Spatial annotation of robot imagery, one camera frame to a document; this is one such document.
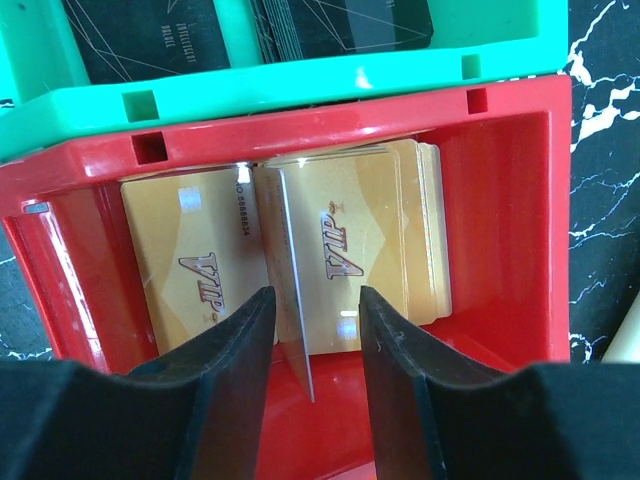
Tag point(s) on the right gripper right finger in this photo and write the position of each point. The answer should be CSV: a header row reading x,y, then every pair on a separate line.
x,y
436,413

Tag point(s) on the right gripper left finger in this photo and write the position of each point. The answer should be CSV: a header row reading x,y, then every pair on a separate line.
x,y
193,413

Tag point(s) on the brown orange card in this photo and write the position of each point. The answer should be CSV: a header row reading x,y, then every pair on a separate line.
x,y
277,234

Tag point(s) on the gold VIP card left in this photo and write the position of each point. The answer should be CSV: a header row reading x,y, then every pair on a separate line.
x,y
198,246

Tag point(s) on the gold VIP card stack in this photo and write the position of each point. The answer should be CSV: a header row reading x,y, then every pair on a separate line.
x,y
368,216

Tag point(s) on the black card left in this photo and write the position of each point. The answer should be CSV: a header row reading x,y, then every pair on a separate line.
x,y
137,40

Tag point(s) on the black card stack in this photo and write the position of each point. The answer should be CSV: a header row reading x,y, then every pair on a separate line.
x,y
306,29

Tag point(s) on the cream wooden pestle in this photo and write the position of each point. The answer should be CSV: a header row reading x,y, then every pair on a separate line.
x,y
625,346

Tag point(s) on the red plastic bin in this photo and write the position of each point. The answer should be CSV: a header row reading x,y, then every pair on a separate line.
x,y
505,170

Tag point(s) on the green plastic bin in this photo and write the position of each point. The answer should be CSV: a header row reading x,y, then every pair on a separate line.
x,y
47,97

